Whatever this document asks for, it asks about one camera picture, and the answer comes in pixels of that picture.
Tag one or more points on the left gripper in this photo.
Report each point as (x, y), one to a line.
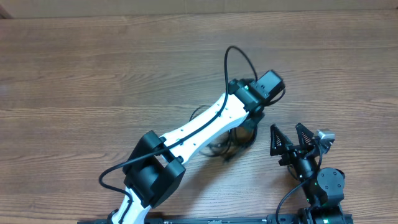
(250, 126)

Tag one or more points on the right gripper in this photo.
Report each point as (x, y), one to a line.
(297, 150)

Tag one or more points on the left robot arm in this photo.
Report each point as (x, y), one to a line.
(156, 166)

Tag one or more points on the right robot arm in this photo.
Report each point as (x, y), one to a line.
(323, 187)

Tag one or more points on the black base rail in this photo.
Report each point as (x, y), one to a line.
(214, 221)

